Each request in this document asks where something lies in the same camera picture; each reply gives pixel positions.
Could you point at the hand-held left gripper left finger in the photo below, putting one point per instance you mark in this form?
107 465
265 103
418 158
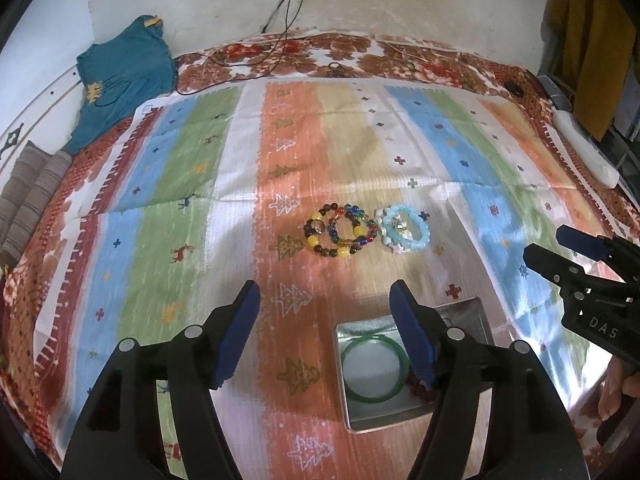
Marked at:
235 340

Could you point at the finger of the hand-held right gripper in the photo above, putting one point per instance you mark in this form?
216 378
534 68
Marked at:
555 267
582 242

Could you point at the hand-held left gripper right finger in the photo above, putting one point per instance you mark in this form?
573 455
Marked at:
412 340

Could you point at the silver metal tin box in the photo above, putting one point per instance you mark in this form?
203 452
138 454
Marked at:
465 317

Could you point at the person's right hand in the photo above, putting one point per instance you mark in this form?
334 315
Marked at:
615 390

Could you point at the green jade bangle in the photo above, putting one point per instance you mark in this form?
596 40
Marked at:
372 398

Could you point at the white power strip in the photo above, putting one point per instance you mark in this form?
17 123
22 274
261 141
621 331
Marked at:
585 147

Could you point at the small black object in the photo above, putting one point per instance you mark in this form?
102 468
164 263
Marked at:
515 89

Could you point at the colourful striped mat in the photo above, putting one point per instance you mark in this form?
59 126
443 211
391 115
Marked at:
300 160

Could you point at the mustard yellow garment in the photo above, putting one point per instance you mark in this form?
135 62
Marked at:
585 35

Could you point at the grey striped pillow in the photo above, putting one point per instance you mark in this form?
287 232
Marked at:
42 195
20 175

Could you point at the teal shirt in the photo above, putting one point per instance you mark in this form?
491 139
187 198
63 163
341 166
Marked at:
125 70

